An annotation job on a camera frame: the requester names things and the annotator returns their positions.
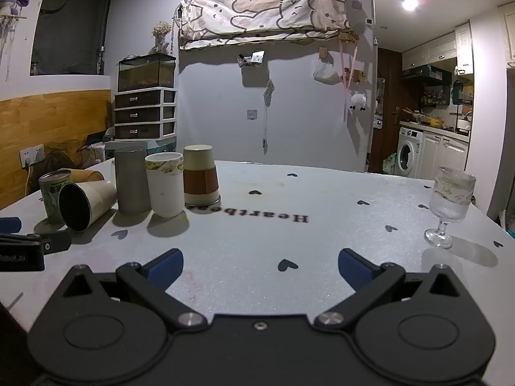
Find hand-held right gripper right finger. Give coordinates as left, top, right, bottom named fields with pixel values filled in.
left=314, top=248, right=470, bottom=333

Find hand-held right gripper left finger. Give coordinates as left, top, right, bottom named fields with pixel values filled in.
left=56, top=248, right=202, bottom=333

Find paper cup with brown sleeve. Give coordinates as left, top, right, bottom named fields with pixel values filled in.
left=183, top=145, right=222, bottom=207

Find white cup with dark inside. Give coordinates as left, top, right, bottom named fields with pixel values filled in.
left=59, top=180, right=118, bottom=233

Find white cup with patterned rim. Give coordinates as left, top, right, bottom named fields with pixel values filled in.
left=145, top=152, right=186, bottom=218

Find green printed can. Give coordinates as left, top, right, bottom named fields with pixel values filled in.
left=39, top=170, right=73, bottom=225

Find white heart-print tablecloth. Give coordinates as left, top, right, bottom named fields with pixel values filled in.
left=0, top=157, right=515, bottom=386

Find grey metal tumbler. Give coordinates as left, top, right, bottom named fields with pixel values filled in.
left=115, top=147, right=153, bottom=215

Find green bag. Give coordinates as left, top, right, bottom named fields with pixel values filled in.
left=381, top=152, right=399, bottom=176

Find teal storage box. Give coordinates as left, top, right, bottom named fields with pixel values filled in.
left=104, top=134, right=178, bottom=162

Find clear glass goblet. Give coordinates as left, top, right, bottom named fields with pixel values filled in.
left=424, top=166, right=477, bottom=249

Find white washing machine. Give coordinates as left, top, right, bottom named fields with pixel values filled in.
left=396, top=126, right=424, bottom=178

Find white kitchen base cabinet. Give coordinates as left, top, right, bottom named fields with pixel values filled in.
left=418, top=128, right=471, bottom=180

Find white plastic drawer unit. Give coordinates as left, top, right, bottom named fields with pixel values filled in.
left=113, top=87, right=178, bottom=141

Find white plush sheep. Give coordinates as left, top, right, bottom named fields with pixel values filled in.
left=348, top=92, right=368, bottom=112

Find dark wooden door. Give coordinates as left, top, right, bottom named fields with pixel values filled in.
left=369, top=47, right=403, bottom=174

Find glass fish tank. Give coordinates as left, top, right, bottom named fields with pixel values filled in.
left=117, top=53, right=177, bottom=92

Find hanging grey brush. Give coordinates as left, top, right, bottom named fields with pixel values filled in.
left=262, top=80, right=276, bottom=154

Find white plastic bag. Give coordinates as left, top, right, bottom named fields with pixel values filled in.
left=313, top=58, right=338, bottom=85

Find dark window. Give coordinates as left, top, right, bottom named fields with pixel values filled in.
left=30, top=0, right=120, bottom=77

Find black range hood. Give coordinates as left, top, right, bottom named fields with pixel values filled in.
left=402, top=65, right=452, bottom=86

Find vase of dried flowers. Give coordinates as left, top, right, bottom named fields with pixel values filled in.
left=152, top=21, right=173, bottom=54

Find white wall socket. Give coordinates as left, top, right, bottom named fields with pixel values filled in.
left=20, top=144, right=45, bottom=169

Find small wall shelf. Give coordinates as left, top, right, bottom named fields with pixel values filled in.
left=237, top=50, right=267, bottom=69

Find white kitchen wall cabinets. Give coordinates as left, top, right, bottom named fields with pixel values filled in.
left=401, top=21, right=474, bottom=76

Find printed cloth on wall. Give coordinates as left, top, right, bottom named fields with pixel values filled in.
left=176, top=0, right=351, bottom=51

